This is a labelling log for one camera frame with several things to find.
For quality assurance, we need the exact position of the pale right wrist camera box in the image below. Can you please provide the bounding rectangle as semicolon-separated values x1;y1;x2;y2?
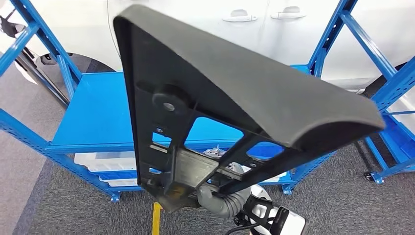
275;206;307;235

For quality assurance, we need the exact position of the blue wheeled shelf rack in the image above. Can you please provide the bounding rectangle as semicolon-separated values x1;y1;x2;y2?
365;110;415;185

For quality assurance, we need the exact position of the blue metal shelf rack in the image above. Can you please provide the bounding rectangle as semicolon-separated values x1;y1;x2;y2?
0;0;415;203

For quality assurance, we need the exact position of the white car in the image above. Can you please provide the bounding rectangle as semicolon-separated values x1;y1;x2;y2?
0;0;415;92

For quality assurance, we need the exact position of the black car tyre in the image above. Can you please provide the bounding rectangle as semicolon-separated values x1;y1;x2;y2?
69;53;115;73

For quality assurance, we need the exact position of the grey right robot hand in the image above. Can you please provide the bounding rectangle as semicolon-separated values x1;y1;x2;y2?
196;145;247;210

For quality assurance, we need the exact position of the black plastic plate frame part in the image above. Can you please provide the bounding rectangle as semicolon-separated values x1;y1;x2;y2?
113;3;386;213

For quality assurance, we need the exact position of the white car door handle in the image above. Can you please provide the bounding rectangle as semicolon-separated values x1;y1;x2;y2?
271;5;307;20
222;9;258;23

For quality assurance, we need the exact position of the yellow floor tape rectangle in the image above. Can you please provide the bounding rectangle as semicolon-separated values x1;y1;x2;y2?
151;201;163;235

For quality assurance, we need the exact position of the black camera cable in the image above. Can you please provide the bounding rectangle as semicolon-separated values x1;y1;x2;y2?
225;222;260;235

